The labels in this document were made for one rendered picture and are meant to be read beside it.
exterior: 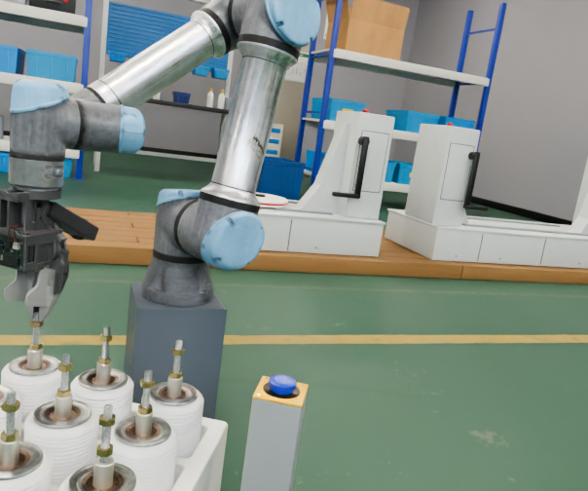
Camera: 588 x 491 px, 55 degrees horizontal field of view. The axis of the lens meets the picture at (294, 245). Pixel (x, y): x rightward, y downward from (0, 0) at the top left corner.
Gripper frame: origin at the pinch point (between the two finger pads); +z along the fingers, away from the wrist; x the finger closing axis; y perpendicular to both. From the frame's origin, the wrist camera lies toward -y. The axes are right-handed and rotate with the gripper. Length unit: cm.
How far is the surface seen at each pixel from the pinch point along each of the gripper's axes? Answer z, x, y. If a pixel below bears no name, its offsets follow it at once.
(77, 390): 9.6, 10.2, 2.6
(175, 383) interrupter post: 6.9, 23.7, -3.3
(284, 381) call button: 1.4, 41.1, -3.3
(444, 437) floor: 35, 63, -66
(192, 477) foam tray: 16.4, 31.7, 3.4
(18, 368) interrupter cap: 8.9, -0.7, 3.5
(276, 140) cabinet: -16, -172, -505
